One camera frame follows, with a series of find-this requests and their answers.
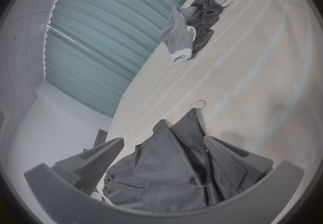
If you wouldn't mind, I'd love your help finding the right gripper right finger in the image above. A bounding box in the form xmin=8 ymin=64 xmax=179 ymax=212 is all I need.
xmin=204 ymin=136 xmax=274 ymax=180

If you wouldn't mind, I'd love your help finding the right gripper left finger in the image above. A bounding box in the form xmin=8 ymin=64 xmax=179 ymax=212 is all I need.
xmin=52 ymin=138 xmax=124 ymax=194

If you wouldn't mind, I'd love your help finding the black T-shirt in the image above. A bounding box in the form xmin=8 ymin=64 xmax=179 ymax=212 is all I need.
xmin=101 ymin=101 xmax=248 ymax=214

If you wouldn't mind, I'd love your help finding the bed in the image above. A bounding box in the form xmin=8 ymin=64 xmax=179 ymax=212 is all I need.
xmin=101 ymin=0 xmax=323 ymax=203

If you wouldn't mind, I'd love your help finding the black chest of drawers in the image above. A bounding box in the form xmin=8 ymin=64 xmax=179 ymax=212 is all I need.
xmin=93 ymin=130 xmax=107 ymax=148

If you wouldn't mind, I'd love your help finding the blue-green curtain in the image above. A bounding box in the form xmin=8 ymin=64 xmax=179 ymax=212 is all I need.
xmin=47 ymin=0 xmax=188 ymax=77
xmin=43 ymin=29 xmax=134 ymax=119

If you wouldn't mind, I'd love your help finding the black garment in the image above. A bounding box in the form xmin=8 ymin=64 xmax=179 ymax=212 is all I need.
xmin=186 ymin=0 xmax=224 ymax=58

